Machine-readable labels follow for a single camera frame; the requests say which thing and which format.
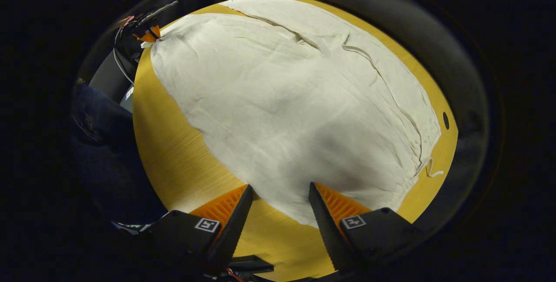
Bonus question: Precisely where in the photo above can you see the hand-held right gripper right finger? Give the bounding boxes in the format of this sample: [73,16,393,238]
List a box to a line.
[308,181,425,273]

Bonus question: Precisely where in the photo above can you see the dark grey object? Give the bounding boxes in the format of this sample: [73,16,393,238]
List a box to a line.
[88,49,134,105]

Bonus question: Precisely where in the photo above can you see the cream white jeans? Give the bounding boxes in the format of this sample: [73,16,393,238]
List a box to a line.
[150,0,444,229]

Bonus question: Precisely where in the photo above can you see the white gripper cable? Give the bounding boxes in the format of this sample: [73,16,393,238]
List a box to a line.
[113,23,134,85]

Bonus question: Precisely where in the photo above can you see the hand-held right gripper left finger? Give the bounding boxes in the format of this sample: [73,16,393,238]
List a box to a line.
[141,184,254,274]

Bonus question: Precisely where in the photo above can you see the person's dark blue clothing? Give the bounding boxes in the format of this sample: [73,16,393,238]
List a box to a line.
[72,80,168,226]

